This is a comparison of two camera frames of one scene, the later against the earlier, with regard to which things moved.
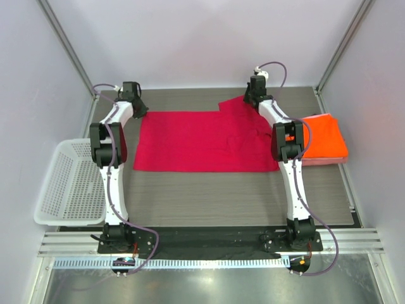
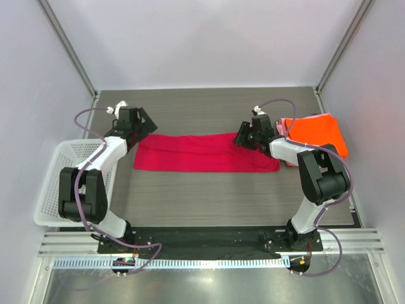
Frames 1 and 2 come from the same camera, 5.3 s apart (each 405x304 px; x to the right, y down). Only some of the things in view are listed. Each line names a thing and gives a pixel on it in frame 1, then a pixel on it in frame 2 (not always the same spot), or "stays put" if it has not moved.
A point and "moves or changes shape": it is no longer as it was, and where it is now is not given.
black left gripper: [143, 110] -> [147, 126]
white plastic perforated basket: [73, 192] stays put
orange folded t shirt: [327, 139] stays put
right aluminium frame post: [318, 88] stays put
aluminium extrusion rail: [85, 243] stays put
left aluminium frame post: [68, 44] stays put
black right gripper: [245, 98] -> [241, 139]
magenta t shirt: [235, 138] moves or changes shape
